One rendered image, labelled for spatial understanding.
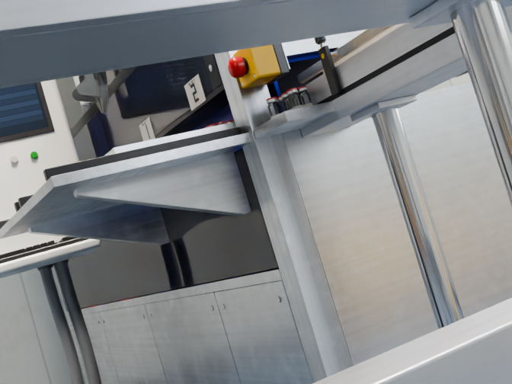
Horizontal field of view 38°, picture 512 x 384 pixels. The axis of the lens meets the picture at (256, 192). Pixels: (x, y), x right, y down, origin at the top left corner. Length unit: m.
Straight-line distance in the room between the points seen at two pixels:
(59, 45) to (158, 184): 0.96
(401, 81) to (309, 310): 0.49
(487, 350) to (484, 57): 0.27
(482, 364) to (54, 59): 0.40
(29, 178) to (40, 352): 2.13
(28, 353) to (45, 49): 3.84
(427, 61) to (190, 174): 0.55
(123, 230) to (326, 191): 0.65
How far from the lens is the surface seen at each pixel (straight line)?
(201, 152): 1.43
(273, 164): 1.47
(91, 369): 2.44
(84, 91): 1.48
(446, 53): 1.17
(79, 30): 0.52
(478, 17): 0.75
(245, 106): 1.48
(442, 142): 1.73
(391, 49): 1.26
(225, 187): 1.53
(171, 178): 1.49
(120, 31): 0.54
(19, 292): 4.35
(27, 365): 4.33
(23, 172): 2.36
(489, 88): 0.74
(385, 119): 1.37
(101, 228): 1.95
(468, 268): 1.71
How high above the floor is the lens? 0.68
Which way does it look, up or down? 3 degrees up
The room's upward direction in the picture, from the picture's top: 17 degrees counter-clockwise
